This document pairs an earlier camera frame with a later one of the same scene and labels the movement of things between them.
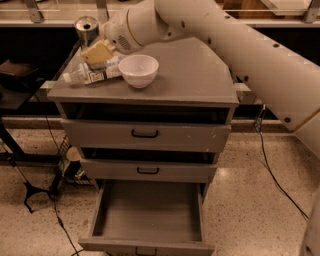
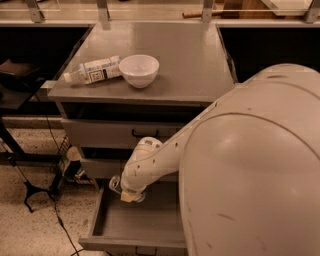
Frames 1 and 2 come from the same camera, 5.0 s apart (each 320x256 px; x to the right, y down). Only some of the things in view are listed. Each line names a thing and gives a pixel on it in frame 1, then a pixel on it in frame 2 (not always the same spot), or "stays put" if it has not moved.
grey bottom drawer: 147,218 stays put
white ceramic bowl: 139,70 stays put
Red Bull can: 87,29 -> 114,183
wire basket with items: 69,160 stays put
